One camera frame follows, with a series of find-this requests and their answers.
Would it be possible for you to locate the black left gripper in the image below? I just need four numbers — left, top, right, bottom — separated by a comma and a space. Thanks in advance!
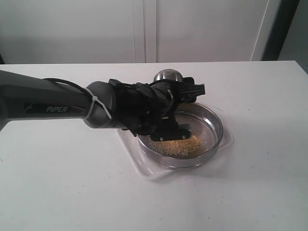
134, 77, 205, 120

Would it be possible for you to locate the stainless steel cup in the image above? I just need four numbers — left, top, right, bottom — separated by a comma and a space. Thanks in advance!
154, 69, 183, 82

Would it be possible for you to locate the yellow grain mixture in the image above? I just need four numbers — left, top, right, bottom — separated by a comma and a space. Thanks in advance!
147, 103, 202, 157

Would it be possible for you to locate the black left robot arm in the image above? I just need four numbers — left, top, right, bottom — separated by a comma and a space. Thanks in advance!
0, 71, 205, 137

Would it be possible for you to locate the round steel mesh sieve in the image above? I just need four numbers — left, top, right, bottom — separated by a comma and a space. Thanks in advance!
138, 103, 223, 169

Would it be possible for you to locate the white rectangular tray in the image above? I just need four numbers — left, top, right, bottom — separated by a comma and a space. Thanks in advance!
116, 117, 234, 180

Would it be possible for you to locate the white cabinet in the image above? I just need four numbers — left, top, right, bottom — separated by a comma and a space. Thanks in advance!
0, 0, 280, 64

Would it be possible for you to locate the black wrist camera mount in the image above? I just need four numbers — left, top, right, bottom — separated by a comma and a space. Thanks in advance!
150, 115, 193, 142

